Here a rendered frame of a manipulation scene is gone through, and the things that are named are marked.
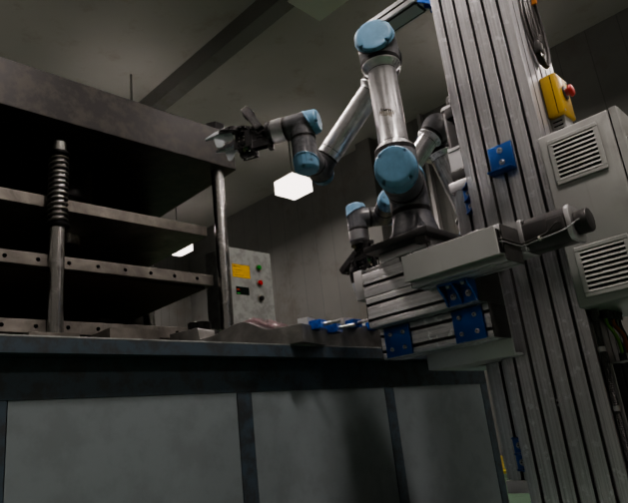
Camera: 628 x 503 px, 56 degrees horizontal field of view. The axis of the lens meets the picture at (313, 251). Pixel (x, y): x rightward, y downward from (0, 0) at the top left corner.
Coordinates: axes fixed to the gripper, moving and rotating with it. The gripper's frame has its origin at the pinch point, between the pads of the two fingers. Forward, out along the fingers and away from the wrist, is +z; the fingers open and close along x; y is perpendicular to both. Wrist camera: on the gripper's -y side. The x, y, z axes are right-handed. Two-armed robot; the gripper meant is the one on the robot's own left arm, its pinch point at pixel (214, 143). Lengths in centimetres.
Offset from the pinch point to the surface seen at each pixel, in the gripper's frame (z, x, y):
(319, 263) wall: 215, 797, -315
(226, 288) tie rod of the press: 39, 84, 13
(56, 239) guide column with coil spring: 75, 18, 9
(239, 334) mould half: 2, 21, 57
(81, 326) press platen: 74, 34, 39
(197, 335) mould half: 18, 23, 54
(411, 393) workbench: -39, 78, 71
